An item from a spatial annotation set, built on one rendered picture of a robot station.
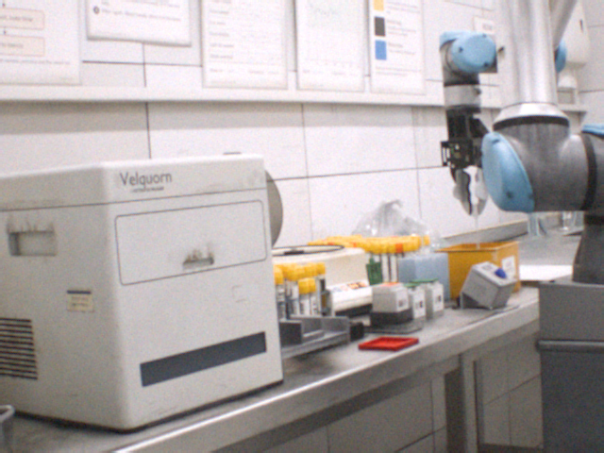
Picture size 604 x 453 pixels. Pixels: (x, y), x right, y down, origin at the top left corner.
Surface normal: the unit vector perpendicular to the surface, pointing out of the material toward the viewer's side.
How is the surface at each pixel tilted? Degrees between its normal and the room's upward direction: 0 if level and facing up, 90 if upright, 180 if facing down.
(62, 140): 90
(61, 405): 90
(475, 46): 90
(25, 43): 95
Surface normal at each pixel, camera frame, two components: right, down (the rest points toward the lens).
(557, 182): 0.06, 0.30
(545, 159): 0.05, -0.12
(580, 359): -0.60, 0.09
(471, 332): 0.79, -0.03
